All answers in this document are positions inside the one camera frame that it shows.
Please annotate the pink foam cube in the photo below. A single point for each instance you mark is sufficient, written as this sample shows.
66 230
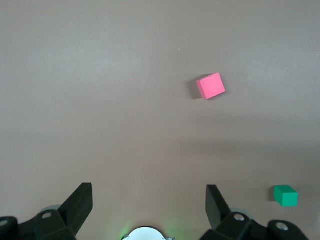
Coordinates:
210 86

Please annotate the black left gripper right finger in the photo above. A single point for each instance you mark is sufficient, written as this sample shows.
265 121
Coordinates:
217 210

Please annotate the green foam cube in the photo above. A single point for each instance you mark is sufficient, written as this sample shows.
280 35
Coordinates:
286 197

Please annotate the brown table cover cloth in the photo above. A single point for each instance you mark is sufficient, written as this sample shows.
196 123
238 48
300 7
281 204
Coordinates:
100 100

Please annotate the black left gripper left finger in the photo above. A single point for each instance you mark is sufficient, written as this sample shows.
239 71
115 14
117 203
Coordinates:
75 212

